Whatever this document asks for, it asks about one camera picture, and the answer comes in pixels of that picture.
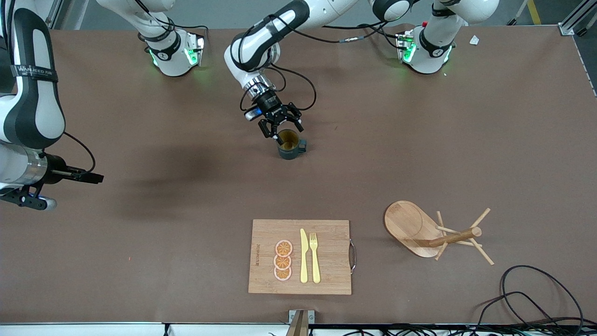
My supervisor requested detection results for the dark green cup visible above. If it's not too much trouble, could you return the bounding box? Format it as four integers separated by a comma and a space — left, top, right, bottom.
278, 129, 308, 161

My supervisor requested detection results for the brown table cover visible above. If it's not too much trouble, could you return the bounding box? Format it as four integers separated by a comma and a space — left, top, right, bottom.
0, 23, 597, 325

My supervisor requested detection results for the wooden cutting board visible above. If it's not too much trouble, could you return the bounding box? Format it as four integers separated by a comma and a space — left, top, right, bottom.
248, 219, 352, 295

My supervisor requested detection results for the yellow plastic knife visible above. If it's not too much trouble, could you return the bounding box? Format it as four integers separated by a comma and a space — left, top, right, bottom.
300, 228, 309, 284

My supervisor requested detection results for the yellow plastic fork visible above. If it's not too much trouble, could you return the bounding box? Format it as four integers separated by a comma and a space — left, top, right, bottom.
310, 232, 321, 284

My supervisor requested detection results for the wooden mug tree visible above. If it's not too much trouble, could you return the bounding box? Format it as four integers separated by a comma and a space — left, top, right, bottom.
384, 200, 495, 266

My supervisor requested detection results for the black left arm base cable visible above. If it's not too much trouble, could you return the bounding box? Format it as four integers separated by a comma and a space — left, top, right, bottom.
357, 23, 403, 51

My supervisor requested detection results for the white table edge rail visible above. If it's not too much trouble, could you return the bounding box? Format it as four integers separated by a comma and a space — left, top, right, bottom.
0, 322, 290, 336

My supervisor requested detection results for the aluminium frame profile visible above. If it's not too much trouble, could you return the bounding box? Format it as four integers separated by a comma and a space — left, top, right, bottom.
44, 0, 75, 31
557, 0, 597, 36

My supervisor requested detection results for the wooden metal edge bracket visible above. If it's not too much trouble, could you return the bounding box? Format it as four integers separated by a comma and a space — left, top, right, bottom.
285, 309, 316, 336

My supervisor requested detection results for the black looped cable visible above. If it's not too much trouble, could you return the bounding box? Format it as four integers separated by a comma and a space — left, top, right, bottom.
476, 292, 567, 336
500, 265, 584, 329

